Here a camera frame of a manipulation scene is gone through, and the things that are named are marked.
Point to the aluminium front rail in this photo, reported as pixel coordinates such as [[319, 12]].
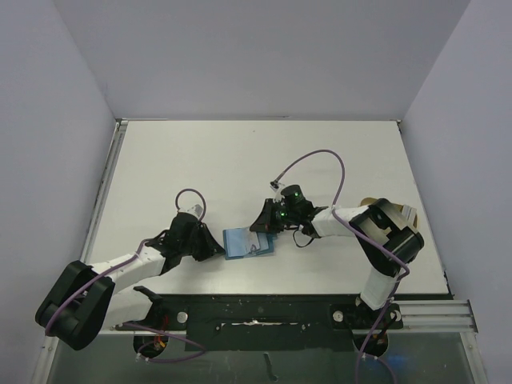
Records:
[[435, 345]]

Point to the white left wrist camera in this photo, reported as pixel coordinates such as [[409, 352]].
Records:
[[196, 211]]

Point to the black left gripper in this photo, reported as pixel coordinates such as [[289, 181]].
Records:
[[211, 248]]

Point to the stack of credit cards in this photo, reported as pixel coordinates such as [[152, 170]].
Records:
[[409, 213]]

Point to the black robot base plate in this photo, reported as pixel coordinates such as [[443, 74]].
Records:
[[271, 322]]

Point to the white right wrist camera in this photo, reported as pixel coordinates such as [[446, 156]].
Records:
[[277, 187]]

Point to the aluminium left side rail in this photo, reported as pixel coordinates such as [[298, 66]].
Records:
[[104, 187]]

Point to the aluminium rail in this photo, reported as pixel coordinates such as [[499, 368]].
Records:
[[435, 345], [104, 187]]

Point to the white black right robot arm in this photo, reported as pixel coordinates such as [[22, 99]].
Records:
[[389, 241]]

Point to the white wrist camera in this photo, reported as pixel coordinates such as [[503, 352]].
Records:
[[196, 211], [277, 187]]

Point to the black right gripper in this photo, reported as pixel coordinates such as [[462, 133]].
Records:
[[270, 216]]

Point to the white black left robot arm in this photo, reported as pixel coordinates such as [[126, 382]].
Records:
[[86, 299]]

